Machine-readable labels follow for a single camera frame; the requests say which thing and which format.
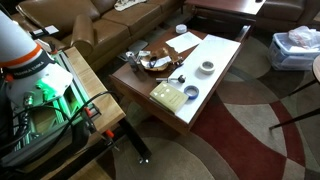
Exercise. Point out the raised brown table top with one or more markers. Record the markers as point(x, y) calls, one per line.
point(226, 5)

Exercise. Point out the light wooden workbench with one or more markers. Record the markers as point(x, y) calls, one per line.
point(96, 93)

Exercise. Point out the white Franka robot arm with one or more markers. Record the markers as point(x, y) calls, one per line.
point(20, 50)

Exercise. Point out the small silver metal cup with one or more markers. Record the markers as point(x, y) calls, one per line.
point(181, 79)

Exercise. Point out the gray flat object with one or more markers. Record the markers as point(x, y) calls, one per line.
point(138, 46)

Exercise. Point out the crumpled plastic bag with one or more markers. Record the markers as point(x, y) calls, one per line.
point(305, 36)

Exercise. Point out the white paper sheet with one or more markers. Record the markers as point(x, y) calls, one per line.
point(184, 41)

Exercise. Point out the clear plastic storage bin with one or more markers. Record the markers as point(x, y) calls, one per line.
point(283, 56)

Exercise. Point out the white marble board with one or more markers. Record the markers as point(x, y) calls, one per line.
point(216, 53)

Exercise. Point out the dark brown armchair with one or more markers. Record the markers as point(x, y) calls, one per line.
point(286, 11)

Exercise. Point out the small black object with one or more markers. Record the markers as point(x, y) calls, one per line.
point(258, 1)

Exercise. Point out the white masking tape roll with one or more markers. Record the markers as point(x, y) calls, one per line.
point(207, 67)

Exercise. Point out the blue tape roll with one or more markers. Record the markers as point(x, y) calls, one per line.
point(191, 96)

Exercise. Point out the light patterned cloth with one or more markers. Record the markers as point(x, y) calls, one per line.
point(128, 4)

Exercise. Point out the brown leather sofa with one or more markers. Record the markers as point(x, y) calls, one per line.
point(110, 33)

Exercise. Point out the small silver metal cylinder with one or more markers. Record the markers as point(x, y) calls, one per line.
point(165, 79)

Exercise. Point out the patterned red beige rug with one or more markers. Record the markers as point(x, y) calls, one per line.
point(233, 140)

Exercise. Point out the black workbench leg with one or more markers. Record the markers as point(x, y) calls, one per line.
point(135, 140)

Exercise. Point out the brown wooden coffee table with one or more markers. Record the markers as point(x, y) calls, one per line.
point(133, 83)

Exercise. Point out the black and white flat device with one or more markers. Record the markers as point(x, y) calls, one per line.
point(43, 31)

